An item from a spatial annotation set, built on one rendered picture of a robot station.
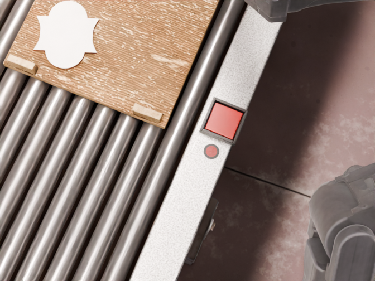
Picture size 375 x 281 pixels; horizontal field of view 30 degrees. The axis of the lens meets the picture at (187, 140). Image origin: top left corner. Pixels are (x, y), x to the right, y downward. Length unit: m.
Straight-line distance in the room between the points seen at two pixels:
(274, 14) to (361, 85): 1.62
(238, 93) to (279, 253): 0.97
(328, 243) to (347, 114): 1.79
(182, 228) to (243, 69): 0.35
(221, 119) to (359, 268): 0.76
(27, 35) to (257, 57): 0.47
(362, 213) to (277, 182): 1.67
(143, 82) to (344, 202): 0.78
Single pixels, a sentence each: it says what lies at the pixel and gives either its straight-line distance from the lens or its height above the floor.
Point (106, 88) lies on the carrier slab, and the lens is 1.41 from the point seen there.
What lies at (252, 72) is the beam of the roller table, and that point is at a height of 0.91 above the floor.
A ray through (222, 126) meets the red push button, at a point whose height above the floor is 0.93.
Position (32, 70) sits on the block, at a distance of 1.41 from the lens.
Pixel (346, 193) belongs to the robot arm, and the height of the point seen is 1.58.
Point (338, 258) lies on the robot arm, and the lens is 0.68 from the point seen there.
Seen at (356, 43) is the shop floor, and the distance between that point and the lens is 2.56.
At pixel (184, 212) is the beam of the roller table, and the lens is 1.36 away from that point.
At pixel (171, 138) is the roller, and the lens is 1.39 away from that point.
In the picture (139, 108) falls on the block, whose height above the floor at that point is 0.96.
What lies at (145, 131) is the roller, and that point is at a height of 0.92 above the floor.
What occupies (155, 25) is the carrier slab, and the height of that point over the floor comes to 0.94.
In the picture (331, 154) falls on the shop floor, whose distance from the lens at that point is 2.40.
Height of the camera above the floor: 2.26
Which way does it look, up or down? 75 degrees down
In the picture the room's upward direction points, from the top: 10 degrees clockwise
